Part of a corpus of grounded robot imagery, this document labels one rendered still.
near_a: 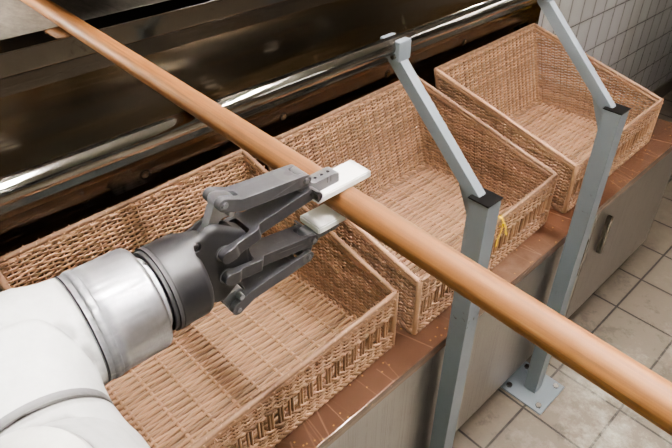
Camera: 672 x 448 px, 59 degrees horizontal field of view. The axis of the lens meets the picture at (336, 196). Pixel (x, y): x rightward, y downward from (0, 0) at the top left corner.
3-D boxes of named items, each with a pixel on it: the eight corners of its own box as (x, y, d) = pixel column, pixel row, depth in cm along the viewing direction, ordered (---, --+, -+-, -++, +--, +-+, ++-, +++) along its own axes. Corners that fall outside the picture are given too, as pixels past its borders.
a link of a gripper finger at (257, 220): (200, 246, 52) (196, 235, 51) (296, 181, 57) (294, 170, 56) (225, 268, 50) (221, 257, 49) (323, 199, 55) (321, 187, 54)
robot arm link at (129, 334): (73, 335, 50) (138, 301, 54) (122, 404, 45) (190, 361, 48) (42, 254, 45) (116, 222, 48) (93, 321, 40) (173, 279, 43)
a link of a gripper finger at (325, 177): (288, 195, 56) (287, 169, 54) (329, 175, 58) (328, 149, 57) (299, 202, 55) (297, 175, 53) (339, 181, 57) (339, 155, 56)
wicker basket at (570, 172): (421, 150, 185) (429, 66, 169) (518, 94, 217) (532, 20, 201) (565, 217, 157) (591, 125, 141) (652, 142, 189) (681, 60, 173)
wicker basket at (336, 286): (27, 365, 117) (-21, 260, 101) (252, 238, 150) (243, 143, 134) (157, 552, 89) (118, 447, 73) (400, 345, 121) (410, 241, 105)
